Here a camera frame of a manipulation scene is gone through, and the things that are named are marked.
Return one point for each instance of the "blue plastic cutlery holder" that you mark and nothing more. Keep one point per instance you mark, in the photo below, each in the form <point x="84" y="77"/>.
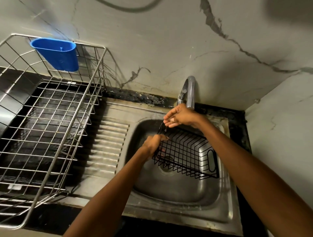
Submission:
<point x="58" y="55"/>

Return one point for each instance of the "dark steel drip tray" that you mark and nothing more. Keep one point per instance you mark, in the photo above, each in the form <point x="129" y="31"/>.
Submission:
<point x="51" y="122"/>

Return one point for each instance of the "stainless steel sink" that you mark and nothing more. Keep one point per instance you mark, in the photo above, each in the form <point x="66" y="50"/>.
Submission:
<point x="110" y="146"/>

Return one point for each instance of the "person's left hand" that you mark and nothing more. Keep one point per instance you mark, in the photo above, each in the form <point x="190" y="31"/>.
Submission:
<point x="150" y="146"/>

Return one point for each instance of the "person's right forearm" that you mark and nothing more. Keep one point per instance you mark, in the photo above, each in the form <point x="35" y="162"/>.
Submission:
<point x="256" y="175"/>

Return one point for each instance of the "chrome sink faucet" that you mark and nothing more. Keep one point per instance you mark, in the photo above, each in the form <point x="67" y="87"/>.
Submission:
<point x="190" y="92"/>

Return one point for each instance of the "person's right hand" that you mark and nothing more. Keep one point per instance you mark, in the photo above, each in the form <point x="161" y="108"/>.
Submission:
<point x="185" y="117"/>

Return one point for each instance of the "person's left forearm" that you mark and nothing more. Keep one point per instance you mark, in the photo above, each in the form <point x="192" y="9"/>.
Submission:
<point x="107" y="200"/>

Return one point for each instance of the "round sink drain strainer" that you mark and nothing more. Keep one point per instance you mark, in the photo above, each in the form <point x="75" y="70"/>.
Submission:
<point x="166" y="168"/>

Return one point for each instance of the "black wire basket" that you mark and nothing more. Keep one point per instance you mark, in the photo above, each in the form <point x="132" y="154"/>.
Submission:
<point x="208" y="158"/>

